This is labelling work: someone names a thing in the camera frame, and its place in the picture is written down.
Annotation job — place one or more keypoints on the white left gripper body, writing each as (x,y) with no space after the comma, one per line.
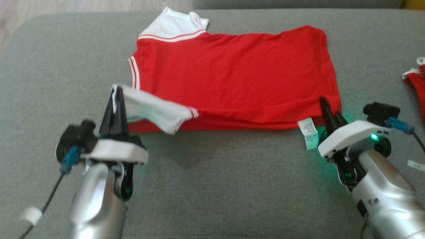
(116,151)

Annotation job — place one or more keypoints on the wide yellow sofa back cushion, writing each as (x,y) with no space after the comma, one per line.
(415,3)

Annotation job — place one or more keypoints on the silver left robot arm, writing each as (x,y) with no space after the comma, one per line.
(96,205)

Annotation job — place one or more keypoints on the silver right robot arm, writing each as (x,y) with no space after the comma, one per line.
(388,196)

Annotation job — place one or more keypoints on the red shorts with white stripe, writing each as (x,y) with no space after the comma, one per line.
(419,86)

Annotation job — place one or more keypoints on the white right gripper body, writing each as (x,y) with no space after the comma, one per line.
(348,134)

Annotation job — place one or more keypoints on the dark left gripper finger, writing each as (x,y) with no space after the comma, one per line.
(109,119)
(121,119)

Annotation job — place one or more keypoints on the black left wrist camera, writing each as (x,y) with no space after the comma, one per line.
(74,136)

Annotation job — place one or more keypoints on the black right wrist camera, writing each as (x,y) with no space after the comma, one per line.
(382,111)

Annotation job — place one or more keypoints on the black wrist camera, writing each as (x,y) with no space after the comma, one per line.
(74,136)
(382,111)

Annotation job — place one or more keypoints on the large grey sofa seat cushion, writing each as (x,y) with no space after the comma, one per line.
(215,186)

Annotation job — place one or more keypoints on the red shirt with white sleeves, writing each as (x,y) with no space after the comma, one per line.
(232,76)

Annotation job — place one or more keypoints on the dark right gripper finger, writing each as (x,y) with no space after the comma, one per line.
(328,118)
(340,121)

